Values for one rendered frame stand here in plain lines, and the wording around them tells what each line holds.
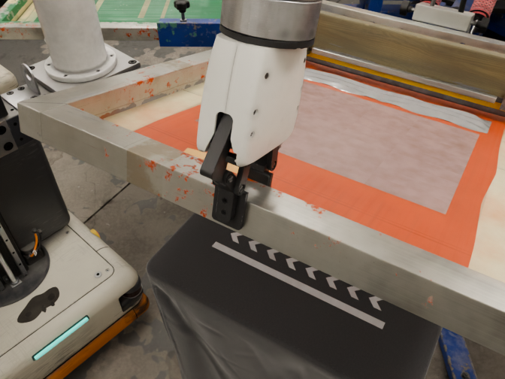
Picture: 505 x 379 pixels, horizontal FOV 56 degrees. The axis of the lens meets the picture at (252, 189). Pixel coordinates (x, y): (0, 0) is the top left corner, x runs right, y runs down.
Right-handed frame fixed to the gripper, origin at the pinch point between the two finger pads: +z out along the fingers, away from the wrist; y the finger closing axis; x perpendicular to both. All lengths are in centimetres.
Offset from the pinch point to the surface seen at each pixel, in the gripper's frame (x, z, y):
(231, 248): -11.8, 25.9, -22.4
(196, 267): -14.6, 27.6, -16.4
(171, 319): -18.4, 41.6, -16.0
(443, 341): 32, 96, -107
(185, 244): -19.0, 26.8, -19.2
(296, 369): 6.0, 35.4, -14.8
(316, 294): 4.3, 26.1, -21.6
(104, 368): -65, 118, -44
